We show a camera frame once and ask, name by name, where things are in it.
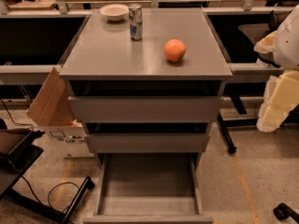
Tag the black stand with tray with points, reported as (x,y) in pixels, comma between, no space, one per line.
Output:
(17,154)

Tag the grey drawer cabinet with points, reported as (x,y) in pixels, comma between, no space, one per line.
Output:
(106,62)

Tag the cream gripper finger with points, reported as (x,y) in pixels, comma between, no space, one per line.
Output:
(266,45)
(281,96)

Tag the grey top drawer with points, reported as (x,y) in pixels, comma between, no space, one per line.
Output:
(145,109)

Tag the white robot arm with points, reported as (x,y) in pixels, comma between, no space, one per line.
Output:
(286,46)

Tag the grey middle drawer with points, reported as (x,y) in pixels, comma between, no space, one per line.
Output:
(147,143)

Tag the silver blue redbull can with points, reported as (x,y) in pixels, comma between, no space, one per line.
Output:
(136,21)

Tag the grey open bottom drawer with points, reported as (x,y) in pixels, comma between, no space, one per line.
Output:
(148,189)

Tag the black caster base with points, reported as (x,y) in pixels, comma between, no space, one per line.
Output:
(283,211)

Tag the white ceramic bowl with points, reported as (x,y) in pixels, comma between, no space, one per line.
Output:
(114,12)

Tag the brown white cardboard box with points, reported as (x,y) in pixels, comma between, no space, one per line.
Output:
(51,111)

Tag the orange fruit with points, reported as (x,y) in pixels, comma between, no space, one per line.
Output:
(174,50)

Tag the black table leg frame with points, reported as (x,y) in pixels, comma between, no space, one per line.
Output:
(240,108)

